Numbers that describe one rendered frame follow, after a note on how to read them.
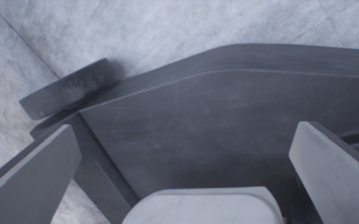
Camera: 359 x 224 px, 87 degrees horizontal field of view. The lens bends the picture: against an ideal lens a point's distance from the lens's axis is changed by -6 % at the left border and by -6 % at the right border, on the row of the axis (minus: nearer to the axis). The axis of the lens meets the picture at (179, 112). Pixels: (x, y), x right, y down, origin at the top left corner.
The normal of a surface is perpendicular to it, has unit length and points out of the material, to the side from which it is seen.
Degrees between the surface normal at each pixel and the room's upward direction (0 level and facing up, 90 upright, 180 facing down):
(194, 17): 0
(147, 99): 0
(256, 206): 90
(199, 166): 0
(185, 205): 90
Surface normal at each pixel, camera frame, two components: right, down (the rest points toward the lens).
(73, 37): -0.32, 0.51
